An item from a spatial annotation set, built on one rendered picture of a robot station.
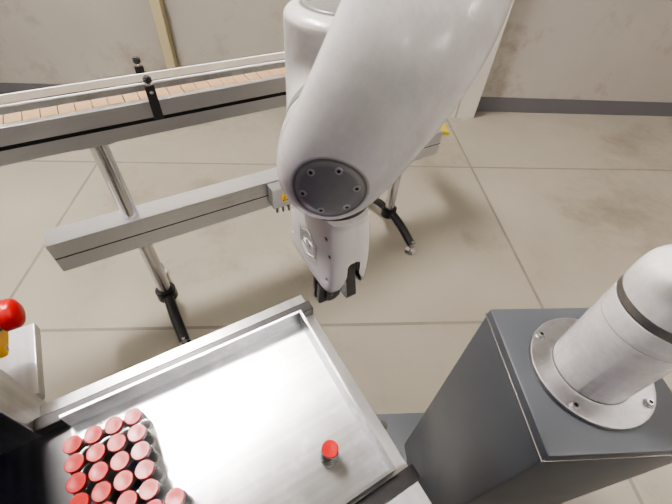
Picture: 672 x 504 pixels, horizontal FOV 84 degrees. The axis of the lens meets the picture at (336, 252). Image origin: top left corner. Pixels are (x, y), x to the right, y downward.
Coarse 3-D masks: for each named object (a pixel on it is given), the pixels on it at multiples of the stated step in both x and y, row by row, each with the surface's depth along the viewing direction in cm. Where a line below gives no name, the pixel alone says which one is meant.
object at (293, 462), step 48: (240, 336) 56; (288, 336) 60; (144, 384) 52; (192, 384) 54; (240, 384) 55; (288, 384) 55; (336, 384) 55; (192, 432) 50; (240, 432) 50; (288, 432) 51; (336, 432) 51; (192, 480) 46; (240, 480) 47; (288, 480) 47; (336, 480) 47; (384, 480) 48
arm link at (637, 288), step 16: (656, 256) 45; (624, 272) 51; (640, 272) 46; (656, 272) 43; (624, 288) 48; (640, 288) 45; (656, 288) 43; (624, 304) 48; (640, 304) 45; (656, 304) 44; (640, 320) 46; (656, 320) 44
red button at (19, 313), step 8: (0, 304) 46; (8, 304) 47; (16, 304) 48; (0, 312) 46; (8, 312) 46; (16, 312) 47; (24, 312) 49; (0, 320) 46; (8, 320) 46; (16, 320) 47; (24, 320) 48; (8, 328) 47; (16, 328) 48
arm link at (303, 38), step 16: (304, 0) 25; (320, 0) 25; (336, 0) 25; (288, 16) 24; (304, 16) 24; (320, 16) 24; (288, 32) 25; (304, 32) 24; (320, 32) 23; (288, 48) 26; (304, 48) 24; (288, 64) 27; (304, 64) 25; (288, 80) 27; (304, 80) 26; (288, 96) 27
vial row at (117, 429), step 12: (108, 420) 46; (120, 420) 46; (108, 432) 45; (120, 432) 46; (108, 444) 44; (120, 444) 44; (132, 444) 46; (120, 456) 44; (120, 468) 43; (132, 468) 44; (120, 480) 42; (132, 480) 42; (120, 492) 42; (132, 492) 41
